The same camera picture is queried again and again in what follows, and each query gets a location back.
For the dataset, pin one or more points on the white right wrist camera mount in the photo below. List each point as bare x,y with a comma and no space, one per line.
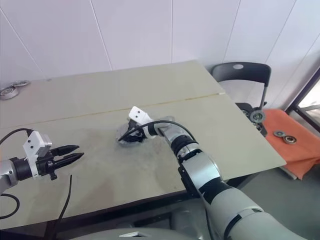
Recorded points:
138,115

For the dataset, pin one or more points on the silver gear disc part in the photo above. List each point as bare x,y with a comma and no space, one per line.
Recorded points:
121,132

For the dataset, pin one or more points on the black folding chair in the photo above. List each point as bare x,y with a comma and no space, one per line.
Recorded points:
252,72

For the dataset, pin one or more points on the orange cloth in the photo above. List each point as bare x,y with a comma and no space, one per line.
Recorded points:
300,152

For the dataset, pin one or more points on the black table frame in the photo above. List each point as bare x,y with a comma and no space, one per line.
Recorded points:
100,216

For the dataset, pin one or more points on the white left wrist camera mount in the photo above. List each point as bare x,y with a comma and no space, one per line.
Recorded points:
33,145

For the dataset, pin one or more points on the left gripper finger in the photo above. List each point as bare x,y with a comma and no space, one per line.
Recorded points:
70,160
66,149

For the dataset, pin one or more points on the dark door frame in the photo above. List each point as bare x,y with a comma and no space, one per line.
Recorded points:
303,97

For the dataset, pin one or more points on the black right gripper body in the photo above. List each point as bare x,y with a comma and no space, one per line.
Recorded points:
136,136

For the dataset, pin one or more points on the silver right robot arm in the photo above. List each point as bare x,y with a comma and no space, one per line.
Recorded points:
200,172

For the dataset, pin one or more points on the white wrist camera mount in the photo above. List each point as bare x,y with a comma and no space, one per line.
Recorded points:
138,115
33,145

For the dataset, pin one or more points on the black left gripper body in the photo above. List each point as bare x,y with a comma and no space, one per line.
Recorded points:
45,165

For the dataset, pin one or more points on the grey wheel part on chair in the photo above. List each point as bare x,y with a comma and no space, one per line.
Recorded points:
257,116

